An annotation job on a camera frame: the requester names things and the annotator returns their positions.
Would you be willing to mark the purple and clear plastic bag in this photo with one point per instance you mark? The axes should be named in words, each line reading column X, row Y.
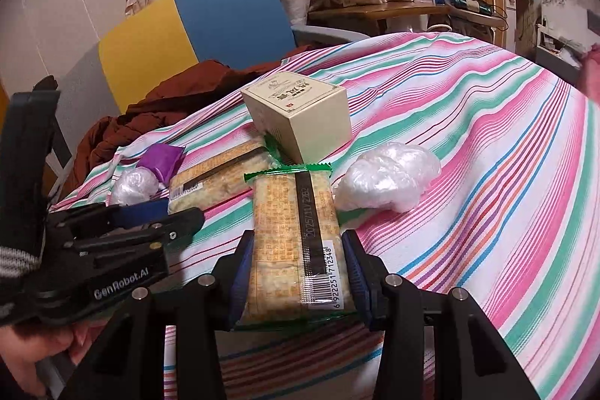
column 140, row 179

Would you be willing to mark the beige cardboard box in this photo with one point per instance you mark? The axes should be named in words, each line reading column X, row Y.
column 309, row 123

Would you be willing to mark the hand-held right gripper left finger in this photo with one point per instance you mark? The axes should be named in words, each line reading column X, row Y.
column 240, row 283

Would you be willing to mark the brown jacket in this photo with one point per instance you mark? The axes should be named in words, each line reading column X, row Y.
column 154, row 100

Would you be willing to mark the brown cardboard box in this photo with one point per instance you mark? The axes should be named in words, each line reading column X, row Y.
column 525, row 20

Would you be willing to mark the white storage shelf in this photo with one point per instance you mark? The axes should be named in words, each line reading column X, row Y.
column 562, row 30

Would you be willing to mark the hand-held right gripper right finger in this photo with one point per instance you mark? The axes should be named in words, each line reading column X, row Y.
column 358, row 283

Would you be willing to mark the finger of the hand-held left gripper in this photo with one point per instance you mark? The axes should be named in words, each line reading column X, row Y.
column 140, row 212
column 183, row 224

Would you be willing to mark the crumpled translucent plastic bag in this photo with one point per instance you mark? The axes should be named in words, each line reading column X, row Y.
column 389, row 175

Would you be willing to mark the wooden desk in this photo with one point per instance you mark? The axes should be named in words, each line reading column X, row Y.
column 375, row 8

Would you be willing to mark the green-edged cracker packet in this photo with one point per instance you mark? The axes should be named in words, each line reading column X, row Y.
column 211, row 182
column 281, row 240

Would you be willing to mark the person's left hand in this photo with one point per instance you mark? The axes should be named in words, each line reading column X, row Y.
column 33, row 348

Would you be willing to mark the grey yellow blue chair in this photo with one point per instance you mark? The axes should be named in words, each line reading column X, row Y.
column 225, row 15

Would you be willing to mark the striped tablecloth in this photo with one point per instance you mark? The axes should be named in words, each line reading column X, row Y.
column 468, row 147

